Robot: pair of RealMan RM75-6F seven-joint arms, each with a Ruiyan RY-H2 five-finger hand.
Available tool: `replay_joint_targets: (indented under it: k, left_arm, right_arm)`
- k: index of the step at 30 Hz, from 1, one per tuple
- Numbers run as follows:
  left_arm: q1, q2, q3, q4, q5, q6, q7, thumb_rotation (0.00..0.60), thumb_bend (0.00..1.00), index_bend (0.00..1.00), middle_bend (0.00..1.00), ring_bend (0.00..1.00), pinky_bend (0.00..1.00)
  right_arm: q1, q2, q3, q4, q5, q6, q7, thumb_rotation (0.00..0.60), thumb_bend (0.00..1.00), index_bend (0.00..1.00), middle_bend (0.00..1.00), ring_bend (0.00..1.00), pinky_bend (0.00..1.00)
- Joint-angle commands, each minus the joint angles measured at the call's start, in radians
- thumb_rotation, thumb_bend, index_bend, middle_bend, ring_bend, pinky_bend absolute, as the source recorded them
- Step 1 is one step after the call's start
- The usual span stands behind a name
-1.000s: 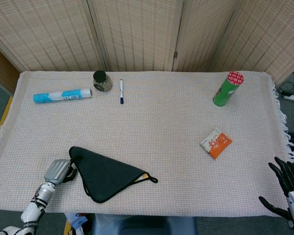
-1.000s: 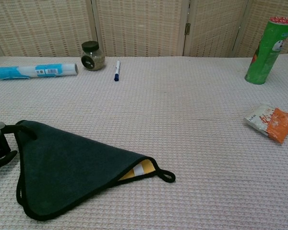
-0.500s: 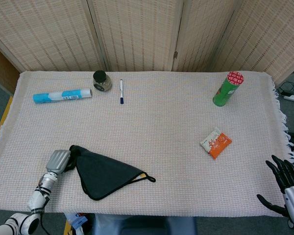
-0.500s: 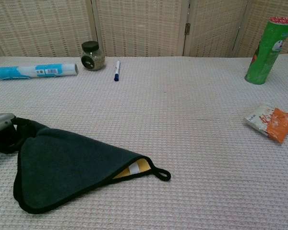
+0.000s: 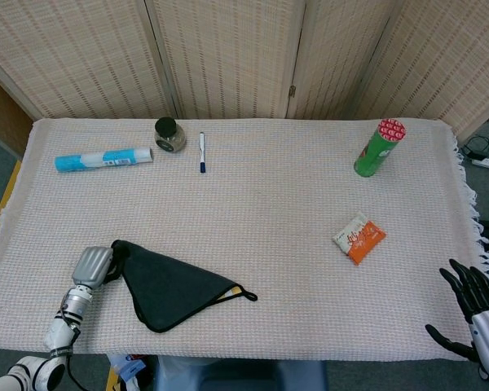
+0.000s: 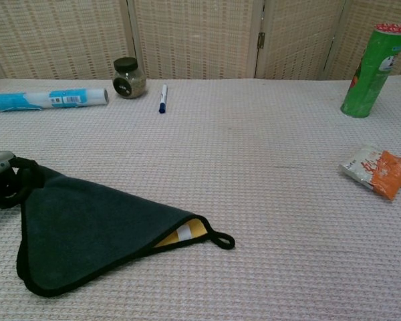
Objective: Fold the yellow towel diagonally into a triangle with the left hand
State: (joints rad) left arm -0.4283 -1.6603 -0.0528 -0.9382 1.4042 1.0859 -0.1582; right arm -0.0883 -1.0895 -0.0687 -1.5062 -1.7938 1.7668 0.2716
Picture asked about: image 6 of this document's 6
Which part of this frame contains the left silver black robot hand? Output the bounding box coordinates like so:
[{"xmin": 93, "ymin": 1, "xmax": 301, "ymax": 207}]
[{"xmin": 0, "ymin": 150, "xmax": 43, "ymax": 210}]

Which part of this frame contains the yellow cloth black trim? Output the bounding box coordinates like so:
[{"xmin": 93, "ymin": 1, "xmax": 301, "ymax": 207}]
[{"xmin": 16, "ymin": 163, "xmax": 237, "ymax": 298}]

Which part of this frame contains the blue white plastic roll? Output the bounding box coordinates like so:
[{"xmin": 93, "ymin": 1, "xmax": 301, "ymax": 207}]
[{"xmin": 0, "ymin": 88, "xmax": 110, "ymax": 113}]

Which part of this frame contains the glass jar black lid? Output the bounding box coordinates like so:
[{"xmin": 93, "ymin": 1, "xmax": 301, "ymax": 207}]
[{"xmin": 112, "ymin": 57, "xmax": 148, "ymax": 100}]

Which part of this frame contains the white marker blue cap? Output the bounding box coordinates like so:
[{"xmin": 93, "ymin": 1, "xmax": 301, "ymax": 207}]
[{"xmin": 158, "ymin": 84, "xmax": 169, "ymax": 115}]

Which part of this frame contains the beige woven folding screen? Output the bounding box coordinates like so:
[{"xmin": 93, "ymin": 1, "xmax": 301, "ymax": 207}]
[{"xmin": 0, "ymin": 0, "xmax": 401, "ymax": 82}]

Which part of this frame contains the white woven tablecloth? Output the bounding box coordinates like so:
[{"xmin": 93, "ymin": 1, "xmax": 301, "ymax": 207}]
[{"xmin": 0, "ymin": 75, "xmax": 401, "ymax": 321}]

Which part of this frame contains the orange white snack packet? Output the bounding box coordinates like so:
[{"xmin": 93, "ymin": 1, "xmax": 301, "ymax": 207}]
[{"xmin": 338, "ymin": 144, "xmax": 401, "ymax": 202}]

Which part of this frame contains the green chips can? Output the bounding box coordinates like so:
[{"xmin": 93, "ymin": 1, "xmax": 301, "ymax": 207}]
[{"xmin": 340, "ymin": 22, "xmax": 401, "ymax": 119}]

